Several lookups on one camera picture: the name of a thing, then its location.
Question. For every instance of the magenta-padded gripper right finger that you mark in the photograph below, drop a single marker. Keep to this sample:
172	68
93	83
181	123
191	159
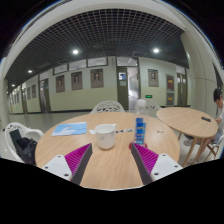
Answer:
146	160

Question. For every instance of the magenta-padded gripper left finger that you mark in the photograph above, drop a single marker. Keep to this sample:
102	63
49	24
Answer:
78	160

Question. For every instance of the clear blue-label water bottle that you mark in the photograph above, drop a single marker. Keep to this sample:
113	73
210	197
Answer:
140	130

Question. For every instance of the small white paper scrap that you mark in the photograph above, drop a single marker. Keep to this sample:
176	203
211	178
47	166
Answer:
92	132

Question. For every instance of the small clear wrapper scrap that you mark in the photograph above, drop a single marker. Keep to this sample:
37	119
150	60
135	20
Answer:
161	131

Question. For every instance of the light blue paper booklet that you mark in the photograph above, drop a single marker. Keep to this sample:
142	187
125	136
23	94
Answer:
70	128

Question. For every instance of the white cup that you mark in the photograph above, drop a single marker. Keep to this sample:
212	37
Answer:
105	138

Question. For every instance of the small dark wrapper scrap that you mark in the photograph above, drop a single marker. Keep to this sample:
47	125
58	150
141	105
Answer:
120	131

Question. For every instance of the white lattice-back chair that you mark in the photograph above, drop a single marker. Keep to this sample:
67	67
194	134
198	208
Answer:
152	108
107	107

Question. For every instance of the black bag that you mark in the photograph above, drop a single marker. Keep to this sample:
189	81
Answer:
26	151

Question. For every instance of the round wooden side table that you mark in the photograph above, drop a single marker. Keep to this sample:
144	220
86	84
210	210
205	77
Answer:
186	121

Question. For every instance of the white plastic armchair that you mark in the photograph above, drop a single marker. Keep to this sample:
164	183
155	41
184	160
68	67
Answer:
26	131

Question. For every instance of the green exit sign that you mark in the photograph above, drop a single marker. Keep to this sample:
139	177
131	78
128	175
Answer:
148	96

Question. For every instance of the black phone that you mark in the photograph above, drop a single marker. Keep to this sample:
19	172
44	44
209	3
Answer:
206	119

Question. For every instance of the chair with wooden legs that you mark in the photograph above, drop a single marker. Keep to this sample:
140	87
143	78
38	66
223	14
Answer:
218	145

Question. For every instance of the person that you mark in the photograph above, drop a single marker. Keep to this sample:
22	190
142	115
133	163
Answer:
220	113

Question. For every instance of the ceiling lights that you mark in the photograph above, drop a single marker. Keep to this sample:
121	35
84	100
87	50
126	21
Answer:
75	51

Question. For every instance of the framed wall pictures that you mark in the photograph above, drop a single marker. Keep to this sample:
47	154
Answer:
96	78

